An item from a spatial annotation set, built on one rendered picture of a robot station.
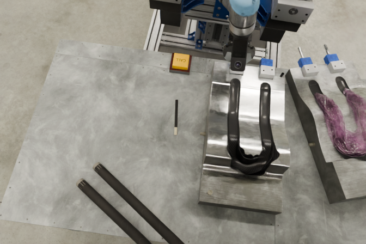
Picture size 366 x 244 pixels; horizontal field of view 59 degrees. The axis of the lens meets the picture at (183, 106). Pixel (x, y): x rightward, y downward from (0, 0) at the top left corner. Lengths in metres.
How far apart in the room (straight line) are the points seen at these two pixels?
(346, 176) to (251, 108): 0.36
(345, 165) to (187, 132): 0.53
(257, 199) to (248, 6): 0.58
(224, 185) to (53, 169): 0.57
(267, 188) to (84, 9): 1.95
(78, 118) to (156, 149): 0.30
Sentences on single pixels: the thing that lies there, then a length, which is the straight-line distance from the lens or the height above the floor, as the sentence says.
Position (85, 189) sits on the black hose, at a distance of 1.10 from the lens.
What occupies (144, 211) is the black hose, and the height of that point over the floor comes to 0.88.
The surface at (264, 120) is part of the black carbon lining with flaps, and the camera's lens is 1.14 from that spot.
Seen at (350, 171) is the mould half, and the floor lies 0.91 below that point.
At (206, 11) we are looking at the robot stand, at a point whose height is 0.75.
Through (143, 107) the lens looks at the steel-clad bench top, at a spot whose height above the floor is 0.80.
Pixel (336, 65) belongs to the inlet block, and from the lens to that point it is 1.35.
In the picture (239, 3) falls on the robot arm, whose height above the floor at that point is 1.28.
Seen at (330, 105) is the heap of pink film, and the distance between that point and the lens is 1.21.
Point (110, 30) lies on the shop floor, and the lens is 2.43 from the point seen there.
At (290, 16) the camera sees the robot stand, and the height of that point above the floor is 0.94.
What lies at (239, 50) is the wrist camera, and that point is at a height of 1.09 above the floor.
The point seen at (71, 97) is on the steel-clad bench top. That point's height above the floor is 0.80.
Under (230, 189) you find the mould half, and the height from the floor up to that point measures 0.86.
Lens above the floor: 1.89
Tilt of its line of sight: 65 degrees down
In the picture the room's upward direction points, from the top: 6 degrees clockwise
